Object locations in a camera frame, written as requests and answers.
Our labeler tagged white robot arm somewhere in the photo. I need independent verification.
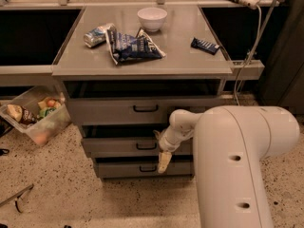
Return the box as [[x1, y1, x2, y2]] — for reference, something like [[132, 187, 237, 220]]
[[155, 105, 300, 228]]

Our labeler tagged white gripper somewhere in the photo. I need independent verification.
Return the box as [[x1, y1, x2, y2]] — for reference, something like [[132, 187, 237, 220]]
[[153, 126, 182, 174]]

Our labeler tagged dark blue snack bar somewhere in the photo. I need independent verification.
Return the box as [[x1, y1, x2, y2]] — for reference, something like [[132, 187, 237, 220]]
[[191, 38, 220, 55]]

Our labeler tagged dark cabinet on right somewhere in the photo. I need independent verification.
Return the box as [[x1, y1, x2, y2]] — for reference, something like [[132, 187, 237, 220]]
[[257, 0, 304, 114]]

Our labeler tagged grey bottom drawer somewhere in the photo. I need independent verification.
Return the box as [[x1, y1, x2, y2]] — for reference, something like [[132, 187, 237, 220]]
[[94, 155, 194, 179]]

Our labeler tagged grey drawer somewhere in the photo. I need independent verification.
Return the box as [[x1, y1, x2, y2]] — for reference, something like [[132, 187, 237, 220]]
[[64, 79, 220, 125], [94, 155, 194, 179], [80, 124, 194, 159]]

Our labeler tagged crushed silver blue can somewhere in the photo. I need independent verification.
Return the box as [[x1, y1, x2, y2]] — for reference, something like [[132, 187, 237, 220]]
[[84, 23, 116, 48]]

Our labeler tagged green packet in bin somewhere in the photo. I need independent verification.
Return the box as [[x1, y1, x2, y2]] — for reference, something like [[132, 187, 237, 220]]
[[39, 107, 56, 119]]

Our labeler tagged white bowl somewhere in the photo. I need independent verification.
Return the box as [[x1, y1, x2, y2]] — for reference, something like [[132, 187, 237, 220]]
[[137, 8, 167, 32]]

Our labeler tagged metal bar on floor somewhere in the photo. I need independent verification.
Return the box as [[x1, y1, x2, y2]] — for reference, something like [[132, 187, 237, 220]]
[[0, 183, 34, 213]]

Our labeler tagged blue chip bag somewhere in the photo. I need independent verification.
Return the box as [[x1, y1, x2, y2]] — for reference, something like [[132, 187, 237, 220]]
[[105, 28, 166, 65]]

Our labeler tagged brown snack bag in bin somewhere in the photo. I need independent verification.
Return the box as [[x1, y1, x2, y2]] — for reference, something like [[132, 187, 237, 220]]
[[7, 104, 37, 125]]

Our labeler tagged grey top drawer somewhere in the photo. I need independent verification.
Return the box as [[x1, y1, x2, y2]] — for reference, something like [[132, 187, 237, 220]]
[[64, 79, 220, 125]]

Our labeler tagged clear plastic bin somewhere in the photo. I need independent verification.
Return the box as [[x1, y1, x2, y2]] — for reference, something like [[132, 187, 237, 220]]
[[0, 85, 70, 145]]

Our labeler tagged white power cable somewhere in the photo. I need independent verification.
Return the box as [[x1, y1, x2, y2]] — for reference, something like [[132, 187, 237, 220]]
[[233, 4, 264, 106]]

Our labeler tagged red apple in bin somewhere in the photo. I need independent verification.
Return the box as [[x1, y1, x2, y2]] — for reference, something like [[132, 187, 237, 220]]
[[47, 99, 56, 107]]

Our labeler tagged grey drawer cabinet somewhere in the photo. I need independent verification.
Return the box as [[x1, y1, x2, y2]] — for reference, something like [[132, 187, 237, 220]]
[[51, 5, 235, 181]]

